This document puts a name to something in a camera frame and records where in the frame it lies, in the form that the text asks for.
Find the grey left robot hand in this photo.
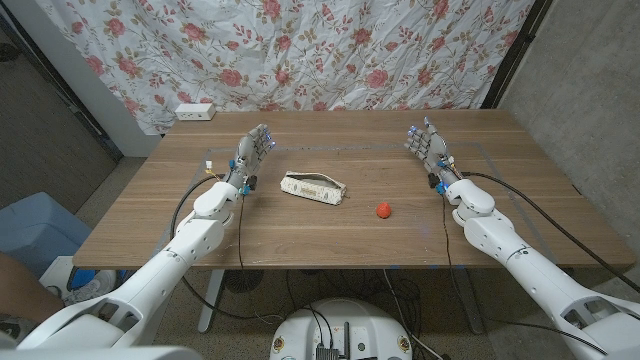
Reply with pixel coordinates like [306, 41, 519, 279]
[223, 123, 277, 189]

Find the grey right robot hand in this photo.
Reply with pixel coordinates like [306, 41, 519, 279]
[404, 116, 459, 189]

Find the cream floral pen bag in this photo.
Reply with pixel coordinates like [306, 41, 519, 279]
[279, 170, 348, 207]

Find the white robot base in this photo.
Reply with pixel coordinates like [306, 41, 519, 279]
[269, 298, 414, 360]

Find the white power strip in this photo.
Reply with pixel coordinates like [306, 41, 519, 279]
[174, 102, 217, 122]

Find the floral backdrop cloth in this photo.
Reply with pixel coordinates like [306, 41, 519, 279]
[34, 0, 536, 136]

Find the black backdrop stand pole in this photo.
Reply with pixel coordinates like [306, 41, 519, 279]
[480, 0, 554, 110]

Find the black round floor disc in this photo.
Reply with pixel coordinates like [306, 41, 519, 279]
[223, 269, 264, 294]

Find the white table leg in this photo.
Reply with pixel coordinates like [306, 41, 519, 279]
[197, 269, 226, 334]

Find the grey table leg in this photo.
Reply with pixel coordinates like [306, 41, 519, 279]
[452, 267, 486, 335]

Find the grey sneaker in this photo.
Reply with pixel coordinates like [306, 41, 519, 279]
[63, 269, 119, 306]

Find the blue plastic bin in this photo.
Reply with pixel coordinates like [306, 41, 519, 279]
[0, 191, 94, 279]

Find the white robot chest edge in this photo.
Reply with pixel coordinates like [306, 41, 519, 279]
[0, 345, 204, 360]

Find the person's bare leg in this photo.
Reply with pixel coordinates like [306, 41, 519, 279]
[0, 252, 66, 324]

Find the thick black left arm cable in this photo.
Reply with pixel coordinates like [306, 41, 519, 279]
[169, 173, 284, 322]

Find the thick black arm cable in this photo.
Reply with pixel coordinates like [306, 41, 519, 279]
[462, 171, 640, 294]
[169, 173, 284, 322]

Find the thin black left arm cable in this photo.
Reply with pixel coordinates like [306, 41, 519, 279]
[237, 192, 248, 272]

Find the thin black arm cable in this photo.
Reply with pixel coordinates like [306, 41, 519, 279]
[440, 192, 464, 301]
[237, 192, 248, 272]

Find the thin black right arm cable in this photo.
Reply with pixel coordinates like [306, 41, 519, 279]
[440, 192, 464, 301]

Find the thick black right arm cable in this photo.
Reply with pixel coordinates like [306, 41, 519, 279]
[462, 171, 640, 294]

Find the white floor cable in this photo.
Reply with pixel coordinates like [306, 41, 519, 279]
[382, 269, 444, 360]

